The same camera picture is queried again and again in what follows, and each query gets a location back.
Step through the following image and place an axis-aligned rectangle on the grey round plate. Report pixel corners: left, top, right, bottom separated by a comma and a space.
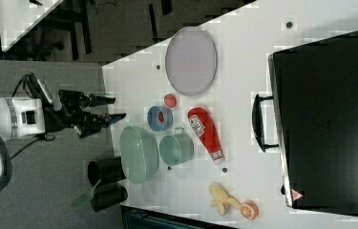
165, 27, 218, 96

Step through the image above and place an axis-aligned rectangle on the green cup with handle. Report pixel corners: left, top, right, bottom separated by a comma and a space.
159, 127, 194, 166

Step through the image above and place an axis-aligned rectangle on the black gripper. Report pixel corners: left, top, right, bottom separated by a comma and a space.
44, 90, 126, 138

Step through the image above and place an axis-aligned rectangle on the white background table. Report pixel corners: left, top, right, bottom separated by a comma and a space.
0, 0, 65, 52

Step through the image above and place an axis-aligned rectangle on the green plastic strainer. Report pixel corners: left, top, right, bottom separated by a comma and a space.
120, 126, 158, 185

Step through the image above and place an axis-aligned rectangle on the red strawberry in bowl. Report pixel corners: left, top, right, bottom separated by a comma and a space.
158, 112, 164, 122

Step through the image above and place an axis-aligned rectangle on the black pot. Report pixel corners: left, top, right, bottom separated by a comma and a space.
88, 157, 128, 212

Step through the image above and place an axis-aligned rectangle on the orange slice toy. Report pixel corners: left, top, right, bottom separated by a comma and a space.
241, 199, 259, 220

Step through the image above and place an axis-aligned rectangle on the red plush ketchup bottle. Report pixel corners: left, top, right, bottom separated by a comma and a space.
187, 107, 224, 165

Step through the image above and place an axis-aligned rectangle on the red plush strawberry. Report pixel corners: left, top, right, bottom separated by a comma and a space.
164, 94, 177, 108

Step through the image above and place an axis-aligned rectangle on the yellow plush banana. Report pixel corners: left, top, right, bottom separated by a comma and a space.
209, 182, 241, 216

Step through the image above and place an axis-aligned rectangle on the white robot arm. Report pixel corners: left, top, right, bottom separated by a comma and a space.
0, 90, 126, 192

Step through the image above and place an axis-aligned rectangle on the black toaster oven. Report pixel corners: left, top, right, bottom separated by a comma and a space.
268, 31, 358, 217

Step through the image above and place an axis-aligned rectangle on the blue bowl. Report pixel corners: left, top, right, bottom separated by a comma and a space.
147, 106, 173, 132

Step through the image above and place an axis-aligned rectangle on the green spatula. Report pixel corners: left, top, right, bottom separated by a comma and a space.
71, 180, 101, 209

